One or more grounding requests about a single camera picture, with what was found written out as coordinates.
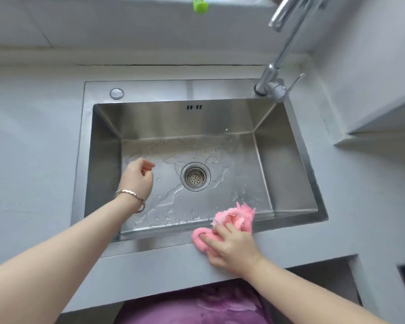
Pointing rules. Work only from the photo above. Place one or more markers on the person's right hand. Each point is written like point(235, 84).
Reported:
point(234, 248)

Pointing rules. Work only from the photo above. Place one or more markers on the person's left hand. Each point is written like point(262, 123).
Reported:
point(137, 180)

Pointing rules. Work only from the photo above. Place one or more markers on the person's right middle finger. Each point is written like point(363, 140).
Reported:
point(221, 227)

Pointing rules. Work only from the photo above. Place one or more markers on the person's left fingers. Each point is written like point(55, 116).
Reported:
point(147, 165)

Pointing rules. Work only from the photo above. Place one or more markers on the person's right thumb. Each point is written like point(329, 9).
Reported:
point(214, 259)

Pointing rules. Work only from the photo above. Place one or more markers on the pink fluffy cleaning cloth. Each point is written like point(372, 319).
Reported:
point(234, 219)

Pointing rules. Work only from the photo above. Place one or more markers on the person's left forearm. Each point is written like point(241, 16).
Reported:
point(50, 266)

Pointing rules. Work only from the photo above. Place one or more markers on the person's right forearm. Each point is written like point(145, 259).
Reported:
point(310, 296)

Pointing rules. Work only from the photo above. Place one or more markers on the round sink drain strainer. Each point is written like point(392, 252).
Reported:
point(195, 176)

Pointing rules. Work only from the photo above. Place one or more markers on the stainless steel sink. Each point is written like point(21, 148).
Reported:
point(199, 165)

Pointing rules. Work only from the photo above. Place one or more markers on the purple garment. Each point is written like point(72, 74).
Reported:
point(192, 307)

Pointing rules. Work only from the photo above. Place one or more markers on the round sink hole cap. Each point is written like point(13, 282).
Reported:
point(116, 93)

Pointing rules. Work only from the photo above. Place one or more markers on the green plastic clip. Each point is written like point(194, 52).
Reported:
point(200, 3)

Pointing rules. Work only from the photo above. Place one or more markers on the chrome faucet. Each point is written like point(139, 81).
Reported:
point(287, 47)

